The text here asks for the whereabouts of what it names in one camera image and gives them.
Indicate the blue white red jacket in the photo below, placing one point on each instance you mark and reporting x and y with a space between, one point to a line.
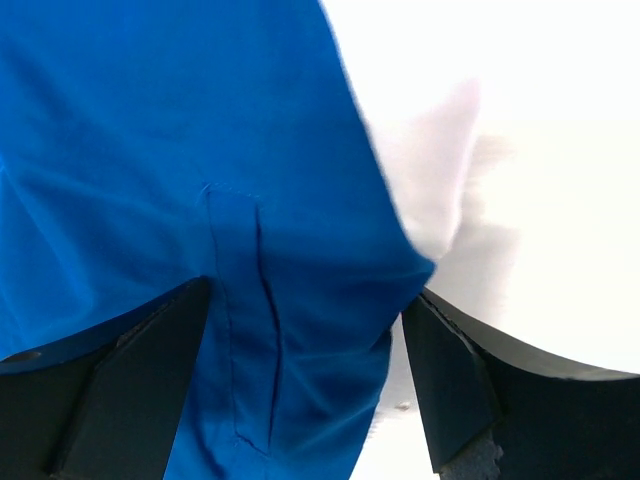
307 157

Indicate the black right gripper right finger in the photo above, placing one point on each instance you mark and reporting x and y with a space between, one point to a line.
495 407

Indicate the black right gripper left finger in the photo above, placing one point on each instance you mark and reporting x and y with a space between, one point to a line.
104 403

